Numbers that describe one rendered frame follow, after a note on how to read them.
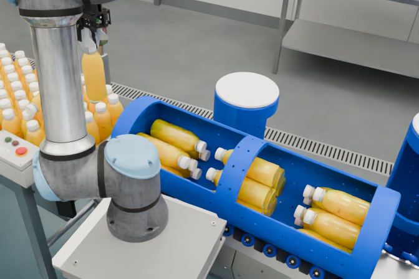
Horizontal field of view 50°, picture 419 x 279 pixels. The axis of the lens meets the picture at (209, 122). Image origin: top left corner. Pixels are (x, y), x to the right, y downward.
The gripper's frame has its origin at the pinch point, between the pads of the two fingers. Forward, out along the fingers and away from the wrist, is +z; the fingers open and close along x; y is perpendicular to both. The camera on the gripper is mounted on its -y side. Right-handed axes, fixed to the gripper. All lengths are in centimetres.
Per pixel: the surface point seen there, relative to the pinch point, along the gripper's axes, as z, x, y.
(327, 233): 27, -8, 90
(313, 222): 27, -6, 85
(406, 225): 79, 61, 113
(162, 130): 25.5, 2.7, 26.4
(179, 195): 33, -14, 44
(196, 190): 26, -14, 51
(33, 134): 31.1, -18.6, -14.6
